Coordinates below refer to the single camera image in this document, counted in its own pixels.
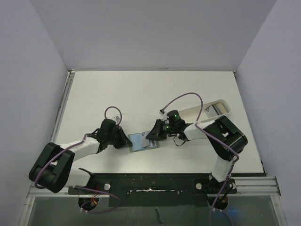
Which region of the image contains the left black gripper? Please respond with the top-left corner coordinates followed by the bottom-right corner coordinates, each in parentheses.
top-left (107, 126), bottom-right (132, 149)

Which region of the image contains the silver credit card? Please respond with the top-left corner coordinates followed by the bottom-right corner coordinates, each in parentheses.
top-left (140, 131), bottom-right (150, 148)
top-left (148, 140), bottom-right (159, 148)

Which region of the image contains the green leather card holder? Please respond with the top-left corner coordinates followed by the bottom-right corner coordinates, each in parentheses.
top-left (128, 131), bottom-right (159, 153)

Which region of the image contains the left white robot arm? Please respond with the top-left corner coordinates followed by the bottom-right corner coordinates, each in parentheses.
top-left (29, 119), bottom-right (133, 194)

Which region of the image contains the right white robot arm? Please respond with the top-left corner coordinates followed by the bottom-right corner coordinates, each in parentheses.
top-left (146, 110), bottom-right (248, 193)

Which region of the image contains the stack of credit cards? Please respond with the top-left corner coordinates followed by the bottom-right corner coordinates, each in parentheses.
top-left (205, 102), bottom-right (229, 118)

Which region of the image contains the white plastic tray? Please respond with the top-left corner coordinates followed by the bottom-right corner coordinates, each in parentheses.
top-left (179, 99), bottom-right (231, 123)

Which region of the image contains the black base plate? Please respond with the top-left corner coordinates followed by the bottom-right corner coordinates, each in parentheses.
top-left (68, 174), bottom-right (237, 207)

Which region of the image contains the aluminium frame rail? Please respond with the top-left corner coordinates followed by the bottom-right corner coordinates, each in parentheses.
top-left (28, 71), bottom-right (285, 226)

